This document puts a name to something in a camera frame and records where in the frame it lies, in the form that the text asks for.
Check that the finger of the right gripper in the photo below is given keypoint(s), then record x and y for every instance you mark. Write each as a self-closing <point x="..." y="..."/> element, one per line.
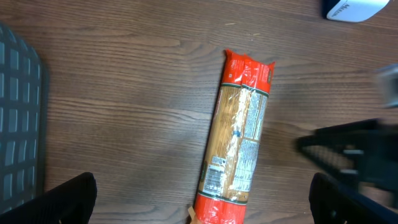
<point x="352" y="153"/>

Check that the dark grey plastic basket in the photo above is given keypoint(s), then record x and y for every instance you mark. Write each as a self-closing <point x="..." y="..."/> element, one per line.
<point x="24" y="90"/>

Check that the white barcode scanner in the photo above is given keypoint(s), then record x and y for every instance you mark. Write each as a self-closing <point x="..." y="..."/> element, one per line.
<point x="351" y="10"/>

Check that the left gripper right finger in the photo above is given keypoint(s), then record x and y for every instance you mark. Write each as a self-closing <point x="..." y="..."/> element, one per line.
<point x="334" y="203"/>

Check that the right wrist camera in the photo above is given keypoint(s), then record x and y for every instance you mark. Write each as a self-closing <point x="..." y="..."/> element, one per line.
<point x="386" y="79"/>

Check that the orange noodle package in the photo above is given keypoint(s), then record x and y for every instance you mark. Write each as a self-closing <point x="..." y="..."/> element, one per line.
<point x="234" y="141"/>

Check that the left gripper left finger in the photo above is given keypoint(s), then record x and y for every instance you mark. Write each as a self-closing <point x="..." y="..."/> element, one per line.
<point x="71" y="202"/>

